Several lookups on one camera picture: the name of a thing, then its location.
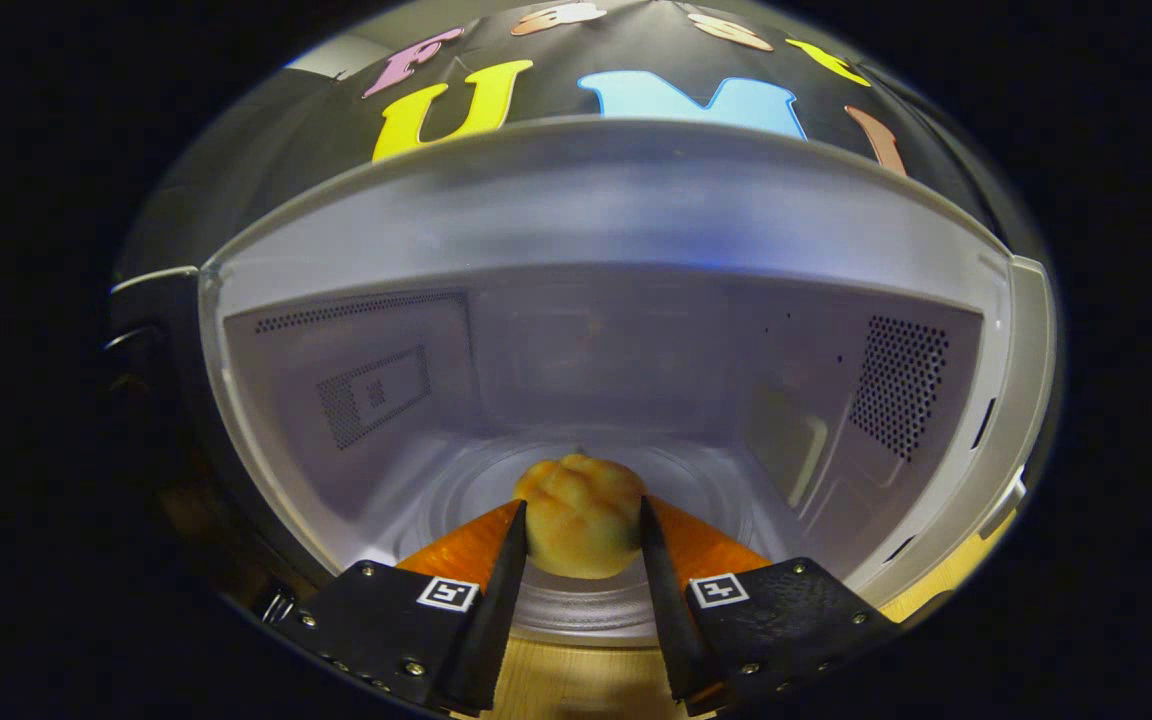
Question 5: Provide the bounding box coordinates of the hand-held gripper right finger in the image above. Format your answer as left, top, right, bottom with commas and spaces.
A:
639, 495, 902, 716

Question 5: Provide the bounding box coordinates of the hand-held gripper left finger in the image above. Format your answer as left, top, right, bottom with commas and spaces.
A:
271, 498, 529, 716

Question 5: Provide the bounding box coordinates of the white microwave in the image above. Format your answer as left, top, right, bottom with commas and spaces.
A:
111, 115, 1057, 651

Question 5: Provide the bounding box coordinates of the golden bread roll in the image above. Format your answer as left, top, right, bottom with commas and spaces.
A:
513, 454, 647, 581

